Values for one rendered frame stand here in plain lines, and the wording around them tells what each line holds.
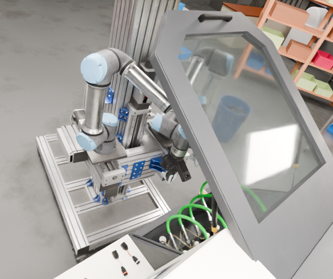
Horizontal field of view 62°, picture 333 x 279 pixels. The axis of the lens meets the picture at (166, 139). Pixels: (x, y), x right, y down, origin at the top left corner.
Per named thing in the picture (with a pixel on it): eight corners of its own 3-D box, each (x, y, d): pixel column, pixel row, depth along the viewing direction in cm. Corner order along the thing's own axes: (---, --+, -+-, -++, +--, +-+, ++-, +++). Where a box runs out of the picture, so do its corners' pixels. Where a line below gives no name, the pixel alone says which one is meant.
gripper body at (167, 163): (170, 160, 139) (176, 143, 132) (181, 171, 135) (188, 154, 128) (158, 165, 134) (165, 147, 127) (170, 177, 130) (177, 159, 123)
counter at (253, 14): (285, 48, 828) (300, 21, 777) (228, 47, 696) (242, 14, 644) (266, 37, 872) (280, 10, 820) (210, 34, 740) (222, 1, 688)
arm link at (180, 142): (182, 117, 121) (199, 126, 120) (175, 136, 128) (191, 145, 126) (175, 125, 115) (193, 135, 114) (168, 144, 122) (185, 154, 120)
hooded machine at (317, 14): (308, 63, 778) (340, 15, 693) (296, 64, 745) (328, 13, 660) (290, 52, 816) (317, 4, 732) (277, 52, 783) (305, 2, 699)
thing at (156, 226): (201, 200, 190) (209, 186, 180) (205, 205, 188) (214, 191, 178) (128, 247, 151) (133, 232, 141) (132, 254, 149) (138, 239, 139)
